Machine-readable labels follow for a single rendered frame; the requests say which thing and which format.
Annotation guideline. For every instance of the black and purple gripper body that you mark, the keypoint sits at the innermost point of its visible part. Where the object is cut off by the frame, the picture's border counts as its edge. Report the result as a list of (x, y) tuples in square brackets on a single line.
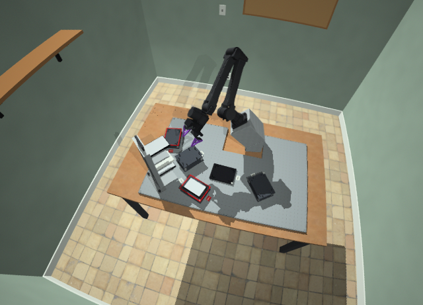
[(195, 134)]

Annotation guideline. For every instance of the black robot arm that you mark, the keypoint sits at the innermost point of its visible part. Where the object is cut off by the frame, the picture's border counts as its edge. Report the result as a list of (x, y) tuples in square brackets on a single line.
[(227, 109)]

